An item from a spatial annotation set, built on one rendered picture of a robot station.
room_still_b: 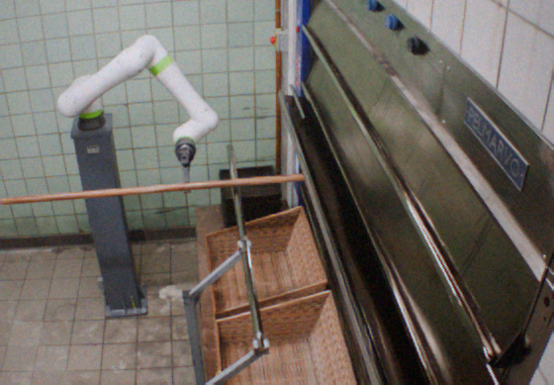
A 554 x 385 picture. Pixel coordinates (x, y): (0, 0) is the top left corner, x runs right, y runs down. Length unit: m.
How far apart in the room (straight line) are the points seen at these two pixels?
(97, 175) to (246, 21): 1.21
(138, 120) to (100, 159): 0.72
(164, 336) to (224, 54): 1.64
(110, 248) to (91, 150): 0.61
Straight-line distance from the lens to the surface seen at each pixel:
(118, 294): 3.49
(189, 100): 2.66
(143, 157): 3.75
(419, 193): 1.33
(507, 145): 1.00
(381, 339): 1.45
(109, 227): 3.19
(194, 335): 2.37
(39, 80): 3.61
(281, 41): 3.10
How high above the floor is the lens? 2.47
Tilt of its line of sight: 32 degrees down
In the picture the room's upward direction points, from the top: straight up
